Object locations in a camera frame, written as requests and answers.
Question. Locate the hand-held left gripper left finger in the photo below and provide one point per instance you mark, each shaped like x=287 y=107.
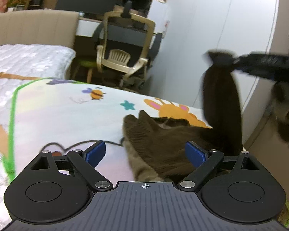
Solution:
x=96 y=152

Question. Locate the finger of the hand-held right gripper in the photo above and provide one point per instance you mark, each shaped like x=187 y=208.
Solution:
x=255 y=61

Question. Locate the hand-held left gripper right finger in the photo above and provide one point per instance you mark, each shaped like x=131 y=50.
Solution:
x=195 y=154

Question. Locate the brown dotted knitted cardigan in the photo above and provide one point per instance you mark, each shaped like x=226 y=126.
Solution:
x=159 y=146

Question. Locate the cartoon printed blanket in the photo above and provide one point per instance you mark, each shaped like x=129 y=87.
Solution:
x=62 y=115

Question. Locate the white wardrobe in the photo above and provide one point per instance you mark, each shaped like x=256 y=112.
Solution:
x=207 y=16

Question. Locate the green stool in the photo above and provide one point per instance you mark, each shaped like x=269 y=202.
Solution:
x=85 y=63

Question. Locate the white cabinet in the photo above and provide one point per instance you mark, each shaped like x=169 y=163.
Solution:
x=159 y=24

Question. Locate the beige mesh office chair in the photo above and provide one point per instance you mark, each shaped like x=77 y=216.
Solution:
x=128 y=41

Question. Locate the white quilted mattress pad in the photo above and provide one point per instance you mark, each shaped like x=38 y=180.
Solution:
x=26 y=57

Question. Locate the white desk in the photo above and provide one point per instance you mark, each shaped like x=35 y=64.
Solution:
x=86 y=26

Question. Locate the beige padded headboard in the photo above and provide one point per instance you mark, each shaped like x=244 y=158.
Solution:
x=33 y=27

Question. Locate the black computer monitor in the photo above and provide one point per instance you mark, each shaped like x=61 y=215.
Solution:
x=86 y=0

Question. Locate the black jar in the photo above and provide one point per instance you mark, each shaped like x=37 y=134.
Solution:
x=36 y=2

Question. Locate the potted plant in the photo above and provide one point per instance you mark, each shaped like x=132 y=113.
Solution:
x=19 y=0

